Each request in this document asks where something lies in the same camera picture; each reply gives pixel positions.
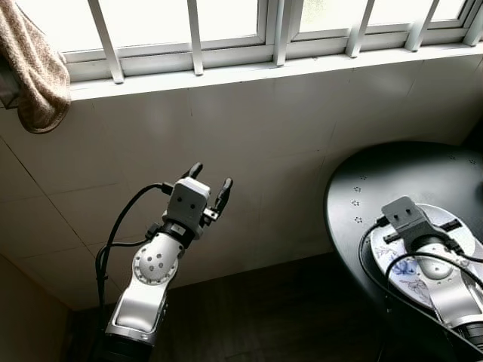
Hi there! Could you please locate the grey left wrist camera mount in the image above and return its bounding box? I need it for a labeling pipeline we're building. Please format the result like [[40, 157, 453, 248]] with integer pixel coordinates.
[[162, 177, 212, 241]]

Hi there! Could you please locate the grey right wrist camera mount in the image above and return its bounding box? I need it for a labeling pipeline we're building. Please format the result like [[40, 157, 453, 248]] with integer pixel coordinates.
[[381, 196, 435, 253]]

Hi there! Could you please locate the short black left arm cable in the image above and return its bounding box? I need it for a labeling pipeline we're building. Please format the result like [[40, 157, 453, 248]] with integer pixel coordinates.
[[97, 238, 152, 265]]

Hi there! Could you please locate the white window bar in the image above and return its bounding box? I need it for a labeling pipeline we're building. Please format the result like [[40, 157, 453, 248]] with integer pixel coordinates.
[[273, 0, 304, 67], [405, 0, 440, 53], [463, 0, 483, 48], [186, 0, 205, 76], [87, 0, 125, 84], [346, 0, 376, 59]]

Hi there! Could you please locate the white blue-flower plate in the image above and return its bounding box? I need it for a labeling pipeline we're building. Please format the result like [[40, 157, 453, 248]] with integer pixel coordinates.
[[370, 204, 483, 310]]

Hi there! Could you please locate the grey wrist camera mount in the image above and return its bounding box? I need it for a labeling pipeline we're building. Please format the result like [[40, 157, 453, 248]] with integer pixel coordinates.
[[162, 177, 212, 241], [381, 196, 435, 253]]

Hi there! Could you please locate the brown hanging towel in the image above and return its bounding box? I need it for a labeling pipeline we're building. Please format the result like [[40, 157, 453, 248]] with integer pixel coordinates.
[[0, 0, 72, 135]]

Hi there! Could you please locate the round black flower-print table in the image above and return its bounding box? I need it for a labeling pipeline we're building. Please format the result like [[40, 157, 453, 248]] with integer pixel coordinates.
[[325, 142, 483, 362]]

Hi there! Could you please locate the white window frame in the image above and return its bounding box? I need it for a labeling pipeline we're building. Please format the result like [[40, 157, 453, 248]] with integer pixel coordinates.
[[15, 0, 483, 82]]

